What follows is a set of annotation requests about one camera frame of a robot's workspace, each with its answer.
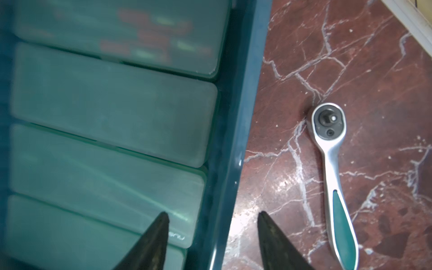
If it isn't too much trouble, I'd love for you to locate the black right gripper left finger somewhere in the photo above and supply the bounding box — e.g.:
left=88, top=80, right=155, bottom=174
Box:
left=114, top=212, right=169, bottom=270

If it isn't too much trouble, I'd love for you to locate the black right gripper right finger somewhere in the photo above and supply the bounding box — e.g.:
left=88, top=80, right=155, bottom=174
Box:
left=257, top=211, right=314, bottom=270

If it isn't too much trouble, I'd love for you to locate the green pencil case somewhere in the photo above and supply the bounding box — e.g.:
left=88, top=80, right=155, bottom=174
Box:
left=11, top=43, right=218, bottom=168
left=10, top=124, right=207, bottom=249
left=12, top=1, right=232, bottom=80
left=3, top=195, right=187, bottom=270

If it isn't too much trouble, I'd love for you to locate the green pencil case back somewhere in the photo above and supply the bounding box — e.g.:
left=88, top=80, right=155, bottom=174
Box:
left=11, top=43, right=218, bottom=168

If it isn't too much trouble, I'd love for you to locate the teal plastic tray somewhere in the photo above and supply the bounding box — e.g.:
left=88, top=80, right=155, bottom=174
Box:
left=1, top=1, right=272, bottom=270

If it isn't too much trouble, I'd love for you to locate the silver green ratchet wrench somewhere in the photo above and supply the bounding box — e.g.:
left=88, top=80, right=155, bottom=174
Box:
left=307, top=102, right=359, bottom=270

